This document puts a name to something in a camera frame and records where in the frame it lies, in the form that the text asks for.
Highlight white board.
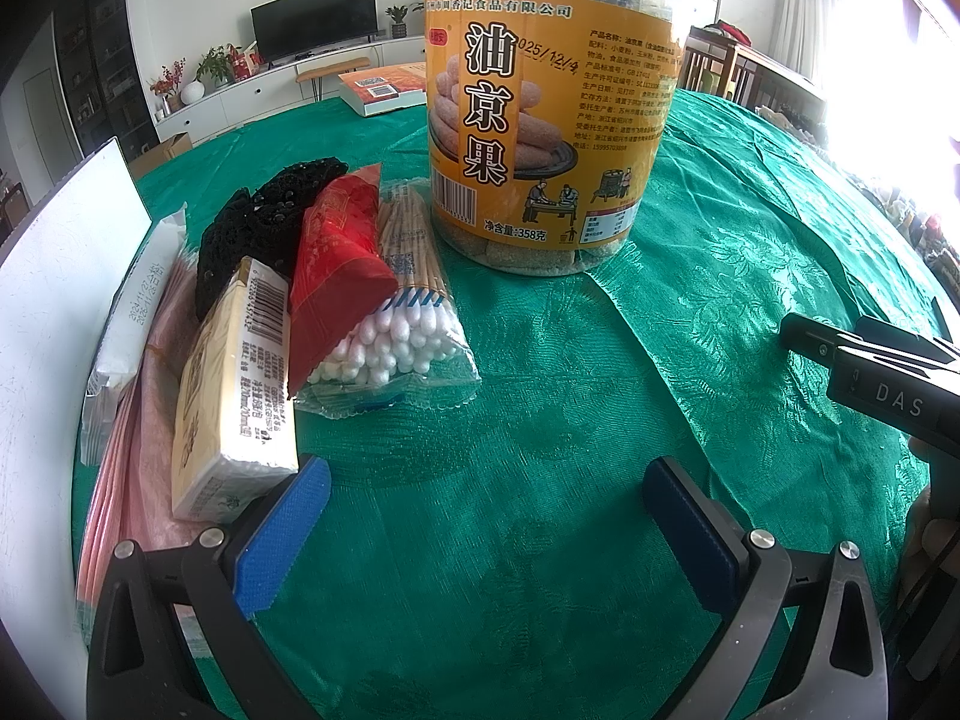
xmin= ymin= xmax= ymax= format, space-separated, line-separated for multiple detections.
xmin=0 ymin=136 xmax=155 ymax=691

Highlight wooden dining chair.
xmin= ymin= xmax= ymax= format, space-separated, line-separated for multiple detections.
xmin=0 ymin=178 xmax=32 ymax=245

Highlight red flower branches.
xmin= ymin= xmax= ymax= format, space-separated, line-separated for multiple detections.
xmin=148 ymin=58 xmax=187 ymax=113

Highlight pink plastic bags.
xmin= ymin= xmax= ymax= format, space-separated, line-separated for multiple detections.
xmin=75 ymin=255 xmax=248 ymax=608

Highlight person's right hand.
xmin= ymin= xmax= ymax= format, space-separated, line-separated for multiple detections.
xmin=896 ymin=431 xmax=960 ymax=616

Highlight black lace cloth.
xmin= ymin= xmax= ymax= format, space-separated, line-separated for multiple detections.
xmin=196 ymin=156 xmax=350 ymax=320

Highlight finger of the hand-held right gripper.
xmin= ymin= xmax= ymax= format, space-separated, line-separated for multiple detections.
xmin=855 ymin=315 xmax=960 ymax=367
xmin=778 ymin=313 xmax=863 ymax=355

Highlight white wipes packet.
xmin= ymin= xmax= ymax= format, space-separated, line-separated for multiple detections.
xmin=79 ymin=208 xmax=188 ymax=466

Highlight orange book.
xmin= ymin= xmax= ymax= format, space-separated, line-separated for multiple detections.
xmin=336 ymin=61 xmax=430 ymax=117

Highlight brown cardboard box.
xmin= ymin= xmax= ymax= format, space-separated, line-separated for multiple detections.
xmin=127 ymin=133 xmax=194 ymax=181

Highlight bag of cotton swabs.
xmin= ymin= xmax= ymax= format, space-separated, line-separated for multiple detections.
xmin=295 ymin=180 xmax=481 ymax=421

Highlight clear plastic snack jar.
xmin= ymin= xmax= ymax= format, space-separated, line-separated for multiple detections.
xmin=416 ymin=0 xmax=685 ymax=277

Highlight leafy green plant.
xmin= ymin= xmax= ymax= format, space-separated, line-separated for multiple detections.
xmin=196 ymin=45 xmax=235 ymax=87

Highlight yellow tissue packet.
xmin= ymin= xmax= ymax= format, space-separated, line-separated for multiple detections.
xmin=171 ymin=256 xmax=301 ymax=524

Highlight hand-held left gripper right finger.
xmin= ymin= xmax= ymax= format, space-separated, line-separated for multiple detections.
xmin=643 ymin=456 xmax=890 ymax=720

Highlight black display cabinet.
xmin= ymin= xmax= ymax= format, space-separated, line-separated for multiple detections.
xmin=52 ymin=0 xmax=162 ymax=166

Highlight white television cabinet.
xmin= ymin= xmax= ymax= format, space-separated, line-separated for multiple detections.
xmin=154 ymin=36 xmax=428 ymax=140

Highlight small wooden stool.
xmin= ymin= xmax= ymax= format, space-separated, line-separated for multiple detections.
xmin=295 ymin=56 xmax=372 ymax=102

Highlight red tissue packet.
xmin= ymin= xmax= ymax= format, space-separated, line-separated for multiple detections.
xmin=287 ymin=174 xmax=400 ymax=395

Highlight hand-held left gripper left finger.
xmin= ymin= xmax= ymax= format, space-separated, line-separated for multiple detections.
xmin=86 ymin=454 xmax=332 ymax=720

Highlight green satin tablecloth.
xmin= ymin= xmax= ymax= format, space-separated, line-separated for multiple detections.
xmin=71 ymin=86 xmax=960 ymax=720

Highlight black flat television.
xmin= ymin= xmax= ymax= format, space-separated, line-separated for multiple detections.
xmin=250 ymin=0 xmax=380 ymax=65

